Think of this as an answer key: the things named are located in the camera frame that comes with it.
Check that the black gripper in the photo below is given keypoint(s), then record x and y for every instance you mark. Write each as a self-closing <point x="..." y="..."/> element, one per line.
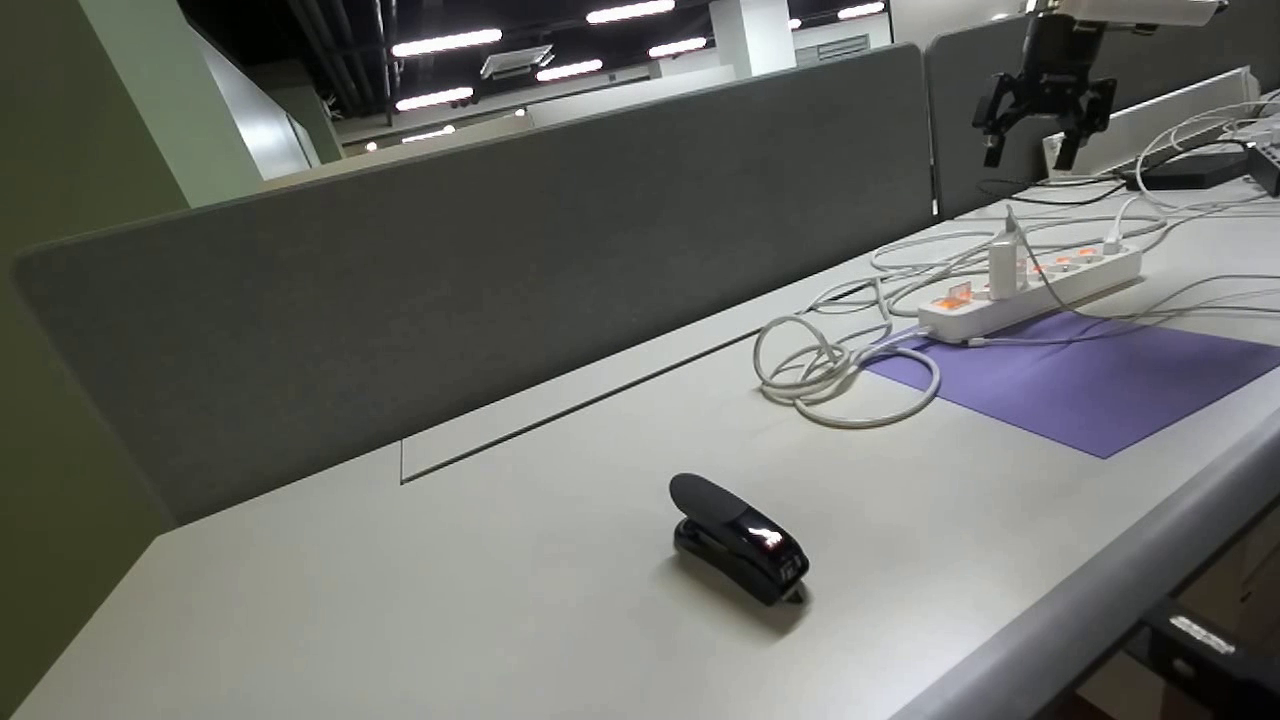
<point x="1053" y="72"/>

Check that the white plug-in charger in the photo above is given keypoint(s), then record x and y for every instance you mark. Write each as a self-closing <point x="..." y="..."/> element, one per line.
<point x="1007" y="261"/>

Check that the white flat board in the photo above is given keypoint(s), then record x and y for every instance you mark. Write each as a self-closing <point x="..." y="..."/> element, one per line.
<point x="1161" y="123"/>

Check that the white power strip orange switches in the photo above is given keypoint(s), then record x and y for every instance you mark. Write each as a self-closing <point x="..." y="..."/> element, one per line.
<point x="1043" y="285"/>

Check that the black flat device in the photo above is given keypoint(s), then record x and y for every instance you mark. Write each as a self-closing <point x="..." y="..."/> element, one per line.
<point x="1193" y="167"/>

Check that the purple paper sheet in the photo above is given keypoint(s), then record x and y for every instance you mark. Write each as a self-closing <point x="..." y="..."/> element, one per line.
<point x="1106" y="372"/>

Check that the ceiling strip light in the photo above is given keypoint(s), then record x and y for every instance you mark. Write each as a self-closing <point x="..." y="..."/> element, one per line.
<point x="629" y="15"/>
<point x="433" y="102"/>
<point x="447" y="43"/>
<point x="569" y="71"/>
<point x="683" y="50"/>

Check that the black stapler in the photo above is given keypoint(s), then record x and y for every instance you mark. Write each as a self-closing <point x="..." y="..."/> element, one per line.
<point x="741" y="540"/>

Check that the long grey desk partition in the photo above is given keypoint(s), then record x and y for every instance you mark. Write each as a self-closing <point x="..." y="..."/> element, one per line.
<point x="464" y="282"/>

